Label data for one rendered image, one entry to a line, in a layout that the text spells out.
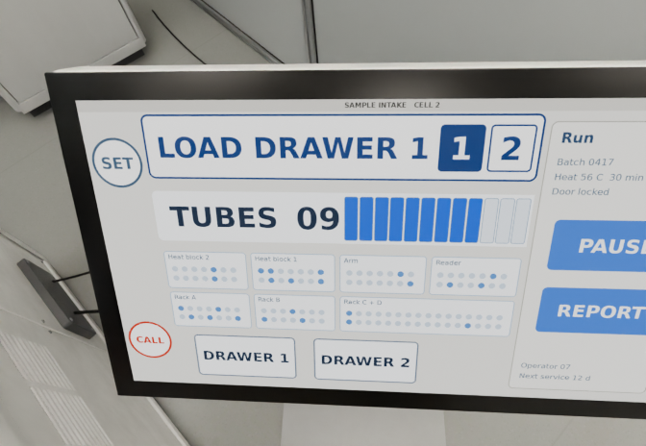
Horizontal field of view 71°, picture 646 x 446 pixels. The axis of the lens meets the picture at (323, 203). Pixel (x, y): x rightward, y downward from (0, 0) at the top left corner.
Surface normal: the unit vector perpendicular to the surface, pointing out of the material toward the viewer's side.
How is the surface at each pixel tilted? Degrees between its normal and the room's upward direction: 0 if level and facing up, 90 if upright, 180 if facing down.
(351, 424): 3
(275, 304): 50
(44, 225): 0
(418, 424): 5
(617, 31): 90
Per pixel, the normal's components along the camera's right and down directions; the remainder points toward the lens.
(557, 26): -0.73, 0.61
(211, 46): -0.06, -0.48
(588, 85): -0.07, 0.36
